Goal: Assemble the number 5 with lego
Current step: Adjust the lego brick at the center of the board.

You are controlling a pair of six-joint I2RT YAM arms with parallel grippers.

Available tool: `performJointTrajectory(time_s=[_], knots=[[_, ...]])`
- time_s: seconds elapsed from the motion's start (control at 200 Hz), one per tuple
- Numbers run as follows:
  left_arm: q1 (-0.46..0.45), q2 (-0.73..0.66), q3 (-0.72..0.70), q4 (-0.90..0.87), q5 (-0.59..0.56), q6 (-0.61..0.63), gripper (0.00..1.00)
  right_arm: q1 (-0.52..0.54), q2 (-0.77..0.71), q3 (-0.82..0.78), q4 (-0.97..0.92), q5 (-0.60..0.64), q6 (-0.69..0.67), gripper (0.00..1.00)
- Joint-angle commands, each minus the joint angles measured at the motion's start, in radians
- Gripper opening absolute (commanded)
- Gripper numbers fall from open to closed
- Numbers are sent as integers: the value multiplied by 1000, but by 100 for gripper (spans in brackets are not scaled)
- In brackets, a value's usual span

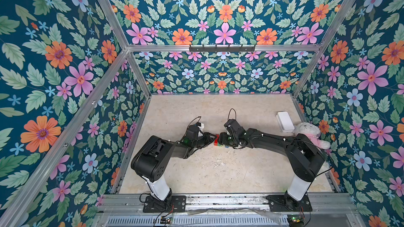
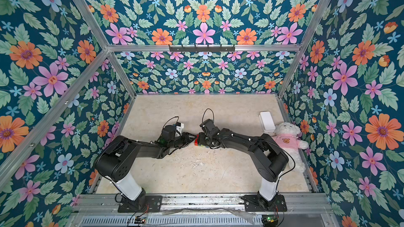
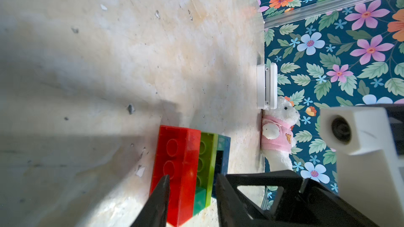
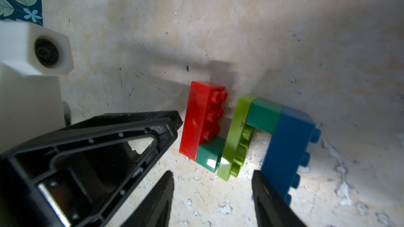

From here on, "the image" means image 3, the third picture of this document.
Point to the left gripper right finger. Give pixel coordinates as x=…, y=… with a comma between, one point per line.
x=234, y=208

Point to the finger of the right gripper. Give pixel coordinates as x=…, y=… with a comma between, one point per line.
x=306, y=203

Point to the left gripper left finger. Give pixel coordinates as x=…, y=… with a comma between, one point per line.
x=155, y=211

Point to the blue lego brick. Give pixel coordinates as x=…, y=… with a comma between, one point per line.
x=222, y=159

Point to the red lego brick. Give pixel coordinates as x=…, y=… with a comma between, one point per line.
x=177, y=155

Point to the lime green lego brick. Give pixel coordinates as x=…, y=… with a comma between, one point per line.
x=206, y=164

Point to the small green lego brick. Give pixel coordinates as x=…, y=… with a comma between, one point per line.
x=199, y=200

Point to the white teddy bear pink shirt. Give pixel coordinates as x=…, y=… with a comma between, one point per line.
x=277, y=139

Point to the white plastic box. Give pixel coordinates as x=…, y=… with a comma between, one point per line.
x=267, y=86

